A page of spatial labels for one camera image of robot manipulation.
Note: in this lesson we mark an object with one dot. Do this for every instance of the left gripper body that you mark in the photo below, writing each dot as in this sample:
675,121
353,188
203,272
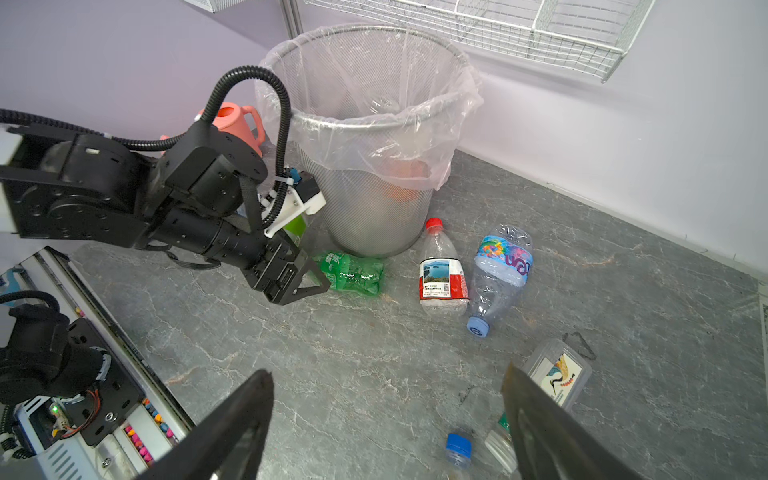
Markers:
279,273

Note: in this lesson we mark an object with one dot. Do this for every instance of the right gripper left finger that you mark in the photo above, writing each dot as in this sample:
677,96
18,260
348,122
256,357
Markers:
230,442

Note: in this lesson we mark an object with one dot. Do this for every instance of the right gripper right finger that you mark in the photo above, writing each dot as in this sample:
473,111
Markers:
548,442

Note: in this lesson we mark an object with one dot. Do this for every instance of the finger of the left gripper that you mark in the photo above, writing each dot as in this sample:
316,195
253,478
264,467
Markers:
305,279

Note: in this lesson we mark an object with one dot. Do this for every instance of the green soda bottle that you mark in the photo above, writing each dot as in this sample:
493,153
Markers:
350,273

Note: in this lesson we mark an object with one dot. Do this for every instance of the small blue-cap water bottle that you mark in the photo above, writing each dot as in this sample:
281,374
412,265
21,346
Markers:
459,451

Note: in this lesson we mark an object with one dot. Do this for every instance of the red white label bottle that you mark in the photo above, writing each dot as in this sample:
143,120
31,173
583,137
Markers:
443,288

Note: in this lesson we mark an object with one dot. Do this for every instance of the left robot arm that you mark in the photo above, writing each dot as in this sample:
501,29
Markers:
204,191

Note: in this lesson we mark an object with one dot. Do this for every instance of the grey mesh trash bin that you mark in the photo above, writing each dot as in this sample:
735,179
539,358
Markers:
364,214

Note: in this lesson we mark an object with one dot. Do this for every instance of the clear plastic bin liner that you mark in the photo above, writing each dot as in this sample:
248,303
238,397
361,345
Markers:
381,99

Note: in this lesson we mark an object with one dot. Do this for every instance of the green label lime bottle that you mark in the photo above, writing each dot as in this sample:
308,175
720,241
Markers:
295,229

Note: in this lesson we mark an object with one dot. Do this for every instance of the cream label green-band bottle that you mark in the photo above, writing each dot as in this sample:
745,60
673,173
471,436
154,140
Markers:
560,374

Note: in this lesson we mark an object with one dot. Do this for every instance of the pink watering can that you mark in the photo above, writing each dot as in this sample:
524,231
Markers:
243,122

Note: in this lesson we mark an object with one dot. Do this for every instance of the colourful label blue-cap bottle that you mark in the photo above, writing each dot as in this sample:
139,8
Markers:
502,266

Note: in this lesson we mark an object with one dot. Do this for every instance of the small white mesh basket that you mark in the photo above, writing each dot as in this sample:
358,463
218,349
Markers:
214,6

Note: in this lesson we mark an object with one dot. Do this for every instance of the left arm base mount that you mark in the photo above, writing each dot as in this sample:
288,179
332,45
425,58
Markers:
87,391

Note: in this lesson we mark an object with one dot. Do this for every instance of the long white wire basket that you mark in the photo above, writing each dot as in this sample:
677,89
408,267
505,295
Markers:
583,36

